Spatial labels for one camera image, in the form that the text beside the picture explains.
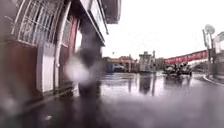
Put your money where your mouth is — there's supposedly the low reddish building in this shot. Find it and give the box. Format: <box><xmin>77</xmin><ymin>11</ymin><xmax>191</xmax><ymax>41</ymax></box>
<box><xmin>103</xmin><ymin>55</ymin><xmax>139</xmax><ymax>74</ymax></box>

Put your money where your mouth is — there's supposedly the distant grey building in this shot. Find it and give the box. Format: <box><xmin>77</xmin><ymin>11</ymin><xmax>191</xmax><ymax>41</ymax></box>
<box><xmin>137</xmin><ymin>50</ymin><xmax>157</xmax><ymax>74</ymax></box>

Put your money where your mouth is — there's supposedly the dark vehicle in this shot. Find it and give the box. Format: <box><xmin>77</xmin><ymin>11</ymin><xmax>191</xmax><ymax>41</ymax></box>
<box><xmin>163</xmin><ymin>62</ymin><xmax>194</xmax><ymax>78</ymax></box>

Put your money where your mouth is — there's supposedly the red banner overpass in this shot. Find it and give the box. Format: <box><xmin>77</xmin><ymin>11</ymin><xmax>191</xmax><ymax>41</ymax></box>
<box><xmin>163</xmin><ymin>49</ymin><xmax>210</xmax><ymax>66</ymax></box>

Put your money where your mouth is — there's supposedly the building with barred windows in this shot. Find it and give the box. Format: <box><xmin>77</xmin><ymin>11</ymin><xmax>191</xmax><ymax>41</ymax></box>
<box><xmin>0</xmin><ymin>0</ymin><xmax>123</xmax><ymax>111</ymax></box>

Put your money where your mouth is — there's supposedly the pole with round sign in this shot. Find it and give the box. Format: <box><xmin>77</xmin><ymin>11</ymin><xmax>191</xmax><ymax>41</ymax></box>
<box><xmin>201</xmin><ymin>23</ymin><xmax>217</xmax><ymax>76</ymax></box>

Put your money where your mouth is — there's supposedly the grey kerb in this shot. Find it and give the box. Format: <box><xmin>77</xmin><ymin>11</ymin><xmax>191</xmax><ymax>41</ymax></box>
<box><xmin>202</xmin><ymin>73</ymin><xmax>224</xmax><ymax>87</ymax></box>

